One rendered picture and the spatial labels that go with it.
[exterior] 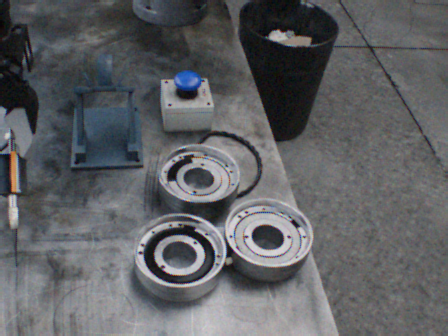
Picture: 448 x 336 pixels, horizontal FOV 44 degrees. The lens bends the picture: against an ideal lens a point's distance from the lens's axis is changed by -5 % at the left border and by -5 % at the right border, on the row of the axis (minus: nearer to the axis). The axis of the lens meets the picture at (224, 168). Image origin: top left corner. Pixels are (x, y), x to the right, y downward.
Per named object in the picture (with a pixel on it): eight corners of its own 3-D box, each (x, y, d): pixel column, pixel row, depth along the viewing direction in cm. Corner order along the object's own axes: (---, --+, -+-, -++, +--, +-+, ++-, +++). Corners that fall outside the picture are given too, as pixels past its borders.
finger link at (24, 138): (54, 129, 71) (31, 72, 64) (48, 164, 67) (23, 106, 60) (31, 132, 71) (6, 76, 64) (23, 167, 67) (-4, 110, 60)
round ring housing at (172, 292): (211, 317, 63) (214, 297, 61) (121, 293, 64) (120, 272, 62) (231, 246, 71) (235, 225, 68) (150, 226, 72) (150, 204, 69)
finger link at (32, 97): (48, 124, 64) (25, 63, 58) (47, 133, 63) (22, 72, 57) (10, 129, 64) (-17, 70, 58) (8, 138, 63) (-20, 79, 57)
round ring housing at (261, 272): (272, 208, 76) (277, 186, 73) (323, 263, 70) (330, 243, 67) (205, 239, 71) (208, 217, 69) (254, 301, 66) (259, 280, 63)
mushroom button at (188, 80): (201, 111, 85) (203, 84, 82) (174, 112, 85) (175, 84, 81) (197, 95, 88) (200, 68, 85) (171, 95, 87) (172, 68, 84)
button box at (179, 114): (212, 130, 86) (214, 104, 83) (164, 132, 85) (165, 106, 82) (204, 97, 92) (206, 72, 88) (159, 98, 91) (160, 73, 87)
